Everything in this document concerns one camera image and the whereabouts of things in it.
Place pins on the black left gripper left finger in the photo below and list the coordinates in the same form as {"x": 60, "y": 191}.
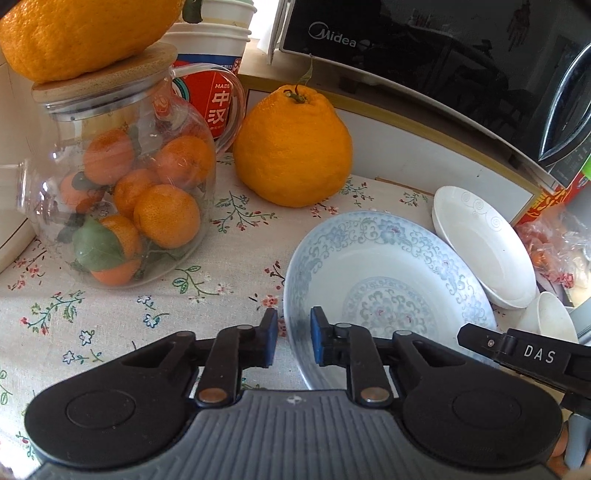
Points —
{"x": 135, "y": 407}

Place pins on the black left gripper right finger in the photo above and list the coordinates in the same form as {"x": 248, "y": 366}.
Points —
{"x": 453, "y": 407}

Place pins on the small white bowl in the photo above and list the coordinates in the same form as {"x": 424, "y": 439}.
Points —
{"x": 547, "y": 316}

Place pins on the white deep plate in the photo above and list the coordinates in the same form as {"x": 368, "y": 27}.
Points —
{"x": 488, "y": 244}

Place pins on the blue patterned porcelain plate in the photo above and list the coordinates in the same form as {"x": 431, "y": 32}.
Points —
{"x": 382, "y": 272}

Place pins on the floral tablecloth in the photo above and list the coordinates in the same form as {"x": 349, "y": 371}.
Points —
{"x": 54, "y": 326}

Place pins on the mandarin in jar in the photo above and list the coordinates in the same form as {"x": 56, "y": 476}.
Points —
{"x": 184, "y": 162}
{"x": 108, "y": 157}
{"x": 116, "y": 251}
{"x": 167, "y": 215}
{"x": 129, "y": 187}

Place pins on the red gift box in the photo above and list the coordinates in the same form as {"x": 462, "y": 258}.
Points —
{"x": 563, "y": 195}

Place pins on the glass jar with bamboo lid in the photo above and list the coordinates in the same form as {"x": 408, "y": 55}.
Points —
{"x": 154, "y": 101}

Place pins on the black Midea microwave oven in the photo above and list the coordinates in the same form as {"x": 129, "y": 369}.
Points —
{"x": 517, "y": 70}

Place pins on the large orange on table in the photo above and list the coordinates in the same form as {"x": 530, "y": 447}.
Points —
{"x": 292, "y": 149}

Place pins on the cream Changhong air fryer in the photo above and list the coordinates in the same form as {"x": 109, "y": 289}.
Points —
{"x": 19, "y": 125}

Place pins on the large orange on jar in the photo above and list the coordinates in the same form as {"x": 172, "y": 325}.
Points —
{"x": 47, "y": 41}

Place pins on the stacked white paper cups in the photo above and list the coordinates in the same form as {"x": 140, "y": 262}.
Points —
{"x": 226, "y": 12}

